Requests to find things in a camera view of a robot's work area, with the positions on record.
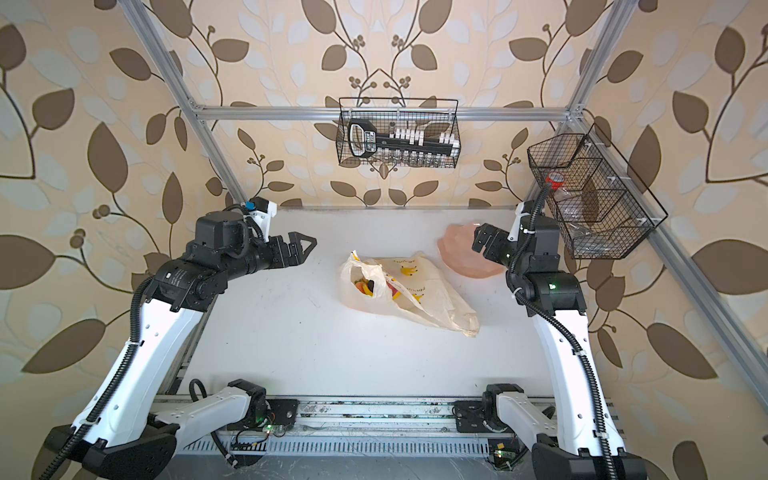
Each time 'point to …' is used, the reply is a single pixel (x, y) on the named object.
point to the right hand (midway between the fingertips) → (496, 238)
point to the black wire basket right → (603, 209)
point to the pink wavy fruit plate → (456, 250)
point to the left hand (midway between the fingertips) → (302, 240)
